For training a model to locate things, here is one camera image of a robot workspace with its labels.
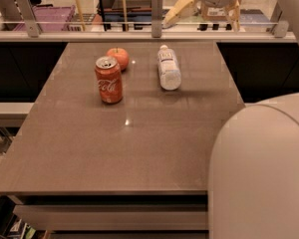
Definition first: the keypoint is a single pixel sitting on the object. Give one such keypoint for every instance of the clear plastic water bottle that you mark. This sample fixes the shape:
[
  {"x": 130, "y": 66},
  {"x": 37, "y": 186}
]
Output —
[{"x": 168, "y": 69}]

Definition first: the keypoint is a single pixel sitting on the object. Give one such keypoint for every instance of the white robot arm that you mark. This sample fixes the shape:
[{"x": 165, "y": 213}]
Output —
[{"x": 253, "y": 177}]

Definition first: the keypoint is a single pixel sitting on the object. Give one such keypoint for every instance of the brown cardboard box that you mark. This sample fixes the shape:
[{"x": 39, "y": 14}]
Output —
[{"x": 215, "y": 13}]

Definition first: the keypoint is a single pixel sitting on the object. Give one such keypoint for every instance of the red apple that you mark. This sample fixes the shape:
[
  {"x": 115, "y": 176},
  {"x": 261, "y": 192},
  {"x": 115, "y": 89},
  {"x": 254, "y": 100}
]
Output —
[{"x": 121, "y": 55}]

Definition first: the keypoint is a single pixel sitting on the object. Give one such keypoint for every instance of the red Coca-Cola can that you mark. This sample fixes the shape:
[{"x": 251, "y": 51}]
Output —
[{"x": 109, "y": 79}]

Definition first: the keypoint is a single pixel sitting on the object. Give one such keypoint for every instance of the glass railing panel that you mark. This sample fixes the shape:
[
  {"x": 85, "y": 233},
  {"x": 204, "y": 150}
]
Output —
[{"x": 254, "y": 13}]

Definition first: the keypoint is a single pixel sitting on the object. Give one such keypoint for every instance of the purple plastic crate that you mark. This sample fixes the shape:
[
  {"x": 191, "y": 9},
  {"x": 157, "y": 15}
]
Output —
[{"x": 54, "y": 19}]

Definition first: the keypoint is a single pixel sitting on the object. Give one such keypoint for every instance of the grey table drawer front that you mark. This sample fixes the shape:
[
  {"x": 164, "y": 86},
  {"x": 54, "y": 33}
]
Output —
[{"x": 113, "y": 218}]

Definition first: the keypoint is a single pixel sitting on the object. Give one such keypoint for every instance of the middle metal railing post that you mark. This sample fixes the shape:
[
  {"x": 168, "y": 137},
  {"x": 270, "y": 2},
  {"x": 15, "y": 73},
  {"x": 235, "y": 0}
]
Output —
[{"x": 156, "y": 17}]

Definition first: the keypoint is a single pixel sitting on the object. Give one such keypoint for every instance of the metal railing post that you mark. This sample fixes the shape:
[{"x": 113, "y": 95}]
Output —
[
  {"x": 32, "y": 28},
  {"x": 281, "y": 25},
  {"x": 156, "y": 17}
]

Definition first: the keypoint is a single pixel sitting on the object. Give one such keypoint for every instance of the right metal railing post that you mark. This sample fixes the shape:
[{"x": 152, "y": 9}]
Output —
[{"x": 281, "y": 25}]

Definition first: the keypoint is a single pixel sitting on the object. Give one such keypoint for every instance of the left metal railing post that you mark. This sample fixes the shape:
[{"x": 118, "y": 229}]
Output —
[{"x": 32, "y": 28}]

